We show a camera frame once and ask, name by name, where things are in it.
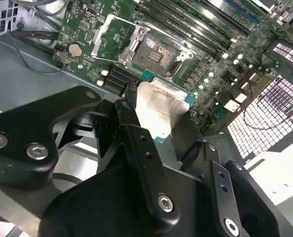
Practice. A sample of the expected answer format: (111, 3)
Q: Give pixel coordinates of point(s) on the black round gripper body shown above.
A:
(99, 209)

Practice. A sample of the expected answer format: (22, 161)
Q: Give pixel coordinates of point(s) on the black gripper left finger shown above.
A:
(13, 168)

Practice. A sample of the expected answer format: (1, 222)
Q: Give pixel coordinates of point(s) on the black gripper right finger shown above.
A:
(225, 200)

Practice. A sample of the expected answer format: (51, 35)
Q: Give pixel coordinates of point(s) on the silver topped CPU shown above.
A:
(158, 106)

